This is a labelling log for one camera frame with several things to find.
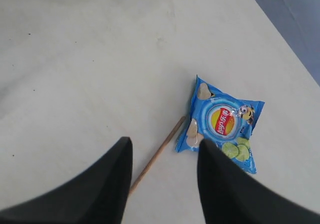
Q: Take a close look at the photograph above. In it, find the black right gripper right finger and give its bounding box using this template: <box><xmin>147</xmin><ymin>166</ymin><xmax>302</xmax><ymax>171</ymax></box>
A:
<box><xmin>197</xmin><ymin>139</ymin><xmax>320</xmax><ymax>224</ymax></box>

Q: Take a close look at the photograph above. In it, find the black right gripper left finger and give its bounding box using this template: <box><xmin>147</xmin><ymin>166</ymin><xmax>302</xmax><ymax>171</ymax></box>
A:
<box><xmin>0</xmin><ymin>137</ymin><xmax>133</xmax><ymax>224</ymax></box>

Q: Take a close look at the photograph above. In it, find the blue potato chips bag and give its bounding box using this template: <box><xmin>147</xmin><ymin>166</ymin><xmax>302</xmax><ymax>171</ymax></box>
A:
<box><xmin>175</xmin><ymin>77</ymin><xmax>265</xmax><ymax>174</ymax></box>

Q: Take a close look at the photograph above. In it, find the brown wooden chopstick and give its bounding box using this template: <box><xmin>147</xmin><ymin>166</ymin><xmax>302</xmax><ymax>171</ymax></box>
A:
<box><xmin>128</xmin><ymin>116</ymin><xmax>186</xmax><ymax>197</ymax></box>

